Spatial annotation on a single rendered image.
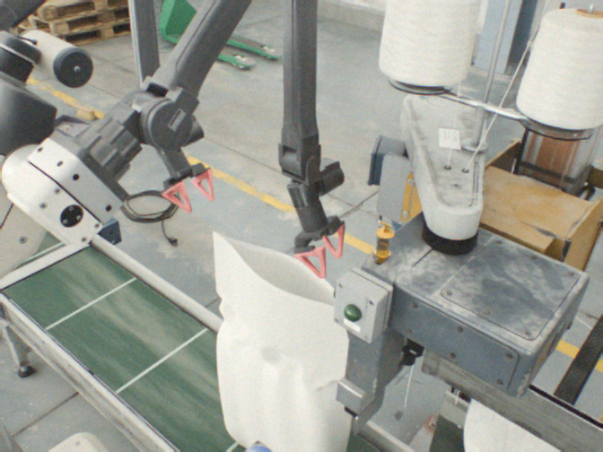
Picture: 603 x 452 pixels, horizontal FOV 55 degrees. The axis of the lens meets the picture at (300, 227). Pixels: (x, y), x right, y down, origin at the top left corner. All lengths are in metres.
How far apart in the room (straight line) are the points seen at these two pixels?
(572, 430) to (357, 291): 0.46
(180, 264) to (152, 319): 0.89
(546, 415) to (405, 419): 1.35
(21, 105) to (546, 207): 0.91
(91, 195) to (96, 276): 1.61
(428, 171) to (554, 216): 0.26
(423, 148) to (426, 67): 0.15
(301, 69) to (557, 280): 0.56
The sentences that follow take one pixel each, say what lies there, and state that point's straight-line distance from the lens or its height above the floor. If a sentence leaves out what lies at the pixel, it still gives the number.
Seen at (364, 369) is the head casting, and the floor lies 1.12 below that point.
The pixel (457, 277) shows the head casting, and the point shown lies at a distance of 0.93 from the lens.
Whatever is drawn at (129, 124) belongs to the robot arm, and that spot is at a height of 1.53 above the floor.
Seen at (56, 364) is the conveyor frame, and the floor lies 0.29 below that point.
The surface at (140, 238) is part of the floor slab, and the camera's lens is 3.31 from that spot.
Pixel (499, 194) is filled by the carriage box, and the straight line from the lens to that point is 1.18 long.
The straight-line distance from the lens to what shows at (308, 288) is 1.41.
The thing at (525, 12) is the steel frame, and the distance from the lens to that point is 6.23.
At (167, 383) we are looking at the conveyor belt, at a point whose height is 0.38.
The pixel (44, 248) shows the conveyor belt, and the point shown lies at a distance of 2.70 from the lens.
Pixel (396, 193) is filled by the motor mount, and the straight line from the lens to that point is 1.33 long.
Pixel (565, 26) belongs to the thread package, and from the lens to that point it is 0.97.
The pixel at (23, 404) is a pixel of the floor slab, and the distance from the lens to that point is 2.61.
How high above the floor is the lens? 1.90
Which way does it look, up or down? 35 degrees down
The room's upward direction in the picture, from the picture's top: 3 degrees clockwise
